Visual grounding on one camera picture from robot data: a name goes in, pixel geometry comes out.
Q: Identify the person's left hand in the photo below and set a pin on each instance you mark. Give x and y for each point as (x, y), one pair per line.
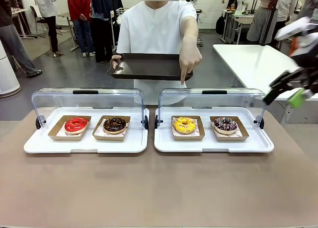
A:
(190, 56)

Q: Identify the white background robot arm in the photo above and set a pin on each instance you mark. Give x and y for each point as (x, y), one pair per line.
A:
(241, 2)

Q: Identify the person in white coat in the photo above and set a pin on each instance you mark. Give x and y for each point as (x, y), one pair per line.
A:
(47, 7)

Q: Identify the person in dark blue jacket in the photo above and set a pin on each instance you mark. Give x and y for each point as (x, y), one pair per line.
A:
(103, 26)

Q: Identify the clear display lid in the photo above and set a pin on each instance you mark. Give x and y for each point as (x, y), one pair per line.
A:
(87, 98)
(211, 100)

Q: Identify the person in red jacket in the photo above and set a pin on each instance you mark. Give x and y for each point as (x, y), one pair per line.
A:
(78, 4)

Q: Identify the person in grey skirt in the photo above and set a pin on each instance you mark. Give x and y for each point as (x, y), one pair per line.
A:
(261, 22)

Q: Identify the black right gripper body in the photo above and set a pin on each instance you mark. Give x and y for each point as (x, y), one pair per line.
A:
(309, 69)

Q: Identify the black backpack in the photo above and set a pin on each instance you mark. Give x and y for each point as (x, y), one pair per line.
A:
(219, 24)

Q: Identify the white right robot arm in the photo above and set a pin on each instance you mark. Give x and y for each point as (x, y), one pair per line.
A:
(293, 29)

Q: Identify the dark brown serving tray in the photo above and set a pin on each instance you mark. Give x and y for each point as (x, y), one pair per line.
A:
(149, 66)

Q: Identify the person's right hand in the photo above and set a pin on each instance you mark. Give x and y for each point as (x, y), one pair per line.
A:
(115, 58)

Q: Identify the red glazed donut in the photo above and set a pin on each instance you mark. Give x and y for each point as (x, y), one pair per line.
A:
(65, 138)
(70, 126)

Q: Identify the black chair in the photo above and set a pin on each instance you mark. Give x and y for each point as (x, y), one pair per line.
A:
(37, 17)

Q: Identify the white display tray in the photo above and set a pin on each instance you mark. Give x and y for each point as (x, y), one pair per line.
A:
(84, 146)
(211, 146)

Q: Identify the person in white t-shirt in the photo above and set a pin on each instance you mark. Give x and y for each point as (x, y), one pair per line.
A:
(149, 26)

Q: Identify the yellow sprinkled donut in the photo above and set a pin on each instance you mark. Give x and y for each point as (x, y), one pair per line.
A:
(188, 138)
(179, 127)

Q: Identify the black stand pole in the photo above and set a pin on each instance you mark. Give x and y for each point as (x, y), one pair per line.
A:
(269, 22)

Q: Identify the white air purifier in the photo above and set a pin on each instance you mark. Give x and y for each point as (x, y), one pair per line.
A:
(6, 74)

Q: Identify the dark sprinkled donut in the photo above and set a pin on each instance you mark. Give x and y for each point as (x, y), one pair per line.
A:
(232, 138)

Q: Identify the white paper liner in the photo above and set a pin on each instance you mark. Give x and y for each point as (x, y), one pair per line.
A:
(239, 132)
(197, 132)
(60, 133)
(99, 133)

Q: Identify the large white table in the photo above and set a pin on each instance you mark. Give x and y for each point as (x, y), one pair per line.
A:
(251, 61)

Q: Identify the purple sprinkled chocolate donut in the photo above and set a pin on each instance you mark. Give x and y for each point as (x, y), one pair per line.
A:
(219, 127)

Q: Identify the person in black jacket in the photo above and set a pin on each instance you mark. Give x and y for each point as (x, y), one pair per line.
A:
(10, 34)

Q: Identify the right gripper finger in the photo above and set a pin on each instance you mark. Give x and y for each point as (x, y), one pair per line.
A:
(298, 98)
(283, 79)

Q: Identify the chocolate glazed donut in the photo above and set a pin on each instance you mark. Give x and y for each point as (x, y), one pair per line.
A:
(109, 126)

